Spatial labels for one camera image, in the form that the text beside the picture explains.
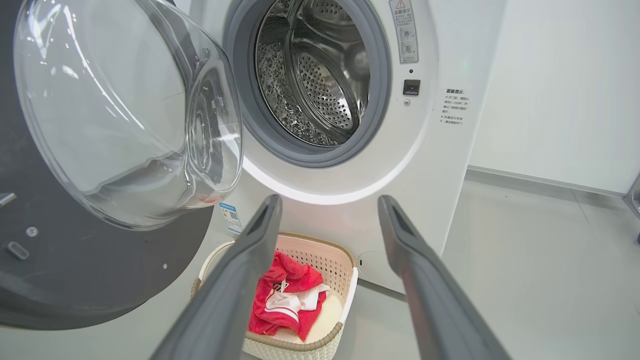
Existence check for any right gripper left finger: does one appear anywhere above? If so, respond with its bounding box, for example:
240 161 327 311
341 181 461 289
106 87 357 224
150 194 283 360

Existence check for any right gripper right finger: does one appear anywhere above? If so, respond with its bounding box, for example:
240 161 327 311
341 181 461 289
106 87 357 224
377 194 511 360

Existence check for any red garment with white trim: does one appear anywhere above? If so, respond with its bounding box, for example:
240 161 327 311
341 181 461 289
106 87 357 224
248 250 331 342

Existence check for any white red-striped garment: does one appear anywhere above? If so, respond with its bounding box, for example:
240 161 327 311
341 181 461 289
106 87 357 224
264 281 332 313

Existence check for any dark grey glass washer door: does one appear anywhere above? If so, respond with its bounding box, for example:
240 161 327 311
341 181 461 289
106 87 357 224
0 0 244 331

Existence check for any cream perforated laundry basket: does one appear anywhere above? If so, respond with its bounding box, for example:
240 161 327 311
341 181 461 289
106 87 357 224
191 231 359 360

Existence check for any white front-load washing machine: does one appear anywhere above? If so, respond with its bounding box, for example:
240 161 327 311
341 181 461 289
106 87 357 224
175 0 508 296

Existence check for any blue energy label sticker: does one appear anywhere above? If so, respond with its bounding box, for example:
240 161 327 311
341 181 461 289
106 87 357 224
219 202 243 235

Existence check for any grey warning label sticker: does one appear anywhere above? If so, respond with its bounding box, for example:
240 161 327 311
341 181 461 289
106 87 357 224
389 0 419 65

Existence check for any grey metal frame leg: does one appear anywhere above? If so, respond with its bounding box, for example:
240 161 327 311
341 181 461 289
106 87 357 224
622 172 640 246

